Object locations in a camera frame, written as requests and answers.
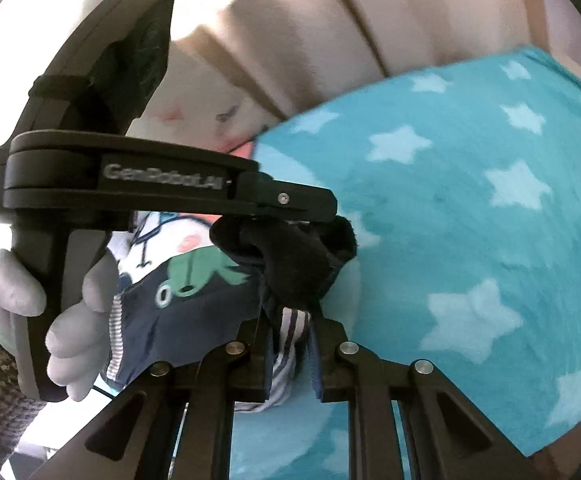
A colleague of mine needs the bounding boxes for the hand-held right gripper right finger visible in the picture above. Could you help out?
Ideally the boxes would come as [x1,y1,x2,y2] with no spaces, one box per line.
[309,318,537,480]

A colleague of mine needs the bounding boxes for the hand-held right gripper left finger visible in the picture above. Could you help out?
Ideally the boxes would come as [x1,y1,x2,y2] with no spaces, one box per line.
[60,319,273,480]

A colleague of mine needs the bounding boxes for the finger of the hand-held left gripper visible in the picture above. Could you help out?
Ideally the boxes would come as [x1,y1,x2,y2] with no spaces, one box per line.
[232,172,339,222]

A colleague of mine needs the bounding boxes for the navy striped pants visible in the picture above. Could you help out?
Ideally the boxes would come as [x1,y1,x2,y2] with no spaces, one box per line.
[104,215,359,413]

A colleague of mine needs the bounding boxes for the person's left hand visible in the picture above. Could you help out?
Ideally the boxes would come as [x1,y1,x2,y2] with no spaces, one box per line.
[0,249,121,403]

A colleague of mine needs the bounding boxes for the white printed garment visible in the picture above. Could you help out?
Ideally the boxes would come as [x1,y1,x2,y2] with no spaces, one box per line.
[106,210,254,291]

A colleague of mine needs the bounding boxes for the white pink printed pillow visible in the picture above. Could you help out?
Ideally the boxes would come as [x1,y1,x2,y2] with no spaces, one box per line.
[129,35,276,157]

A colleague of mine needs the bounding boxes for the blue star blanket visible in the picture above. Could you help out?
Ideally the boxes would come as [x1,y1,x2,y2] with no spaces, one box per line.
[228,44,581,480]

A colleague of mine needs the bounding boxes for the beige cushion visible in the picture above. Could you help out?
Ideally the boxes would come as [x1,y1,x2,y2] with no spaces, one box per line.
[170,0,551,128]

